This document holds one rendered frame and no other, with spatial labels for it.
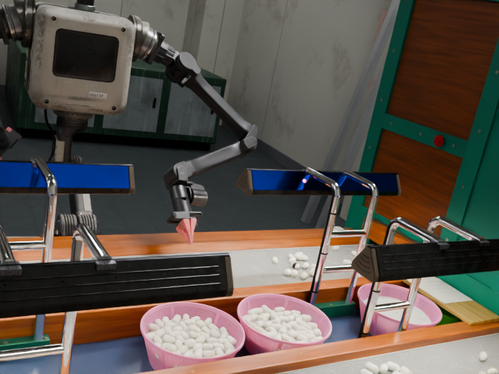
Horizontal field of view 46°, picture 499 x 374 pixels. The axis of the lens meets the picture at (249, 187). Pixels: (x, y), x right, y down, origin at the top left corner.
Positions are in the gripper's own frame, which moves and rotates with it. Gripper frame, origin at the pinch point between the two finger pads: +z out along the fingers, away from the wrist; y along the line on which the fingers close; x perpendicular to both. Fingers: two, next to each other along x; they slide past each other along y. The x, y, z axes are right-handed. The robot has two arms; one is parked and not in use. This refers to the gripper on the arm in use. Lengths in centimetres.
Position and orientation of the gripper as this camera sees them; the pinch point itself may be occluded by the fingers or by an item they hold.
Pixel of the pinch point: (190, 241)
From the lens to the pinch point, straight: 188.5
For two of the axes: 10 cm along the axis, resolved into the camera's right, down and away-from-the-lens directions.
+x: -4.5, 5.3, 7.2
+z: 2.6, 8.5, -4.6
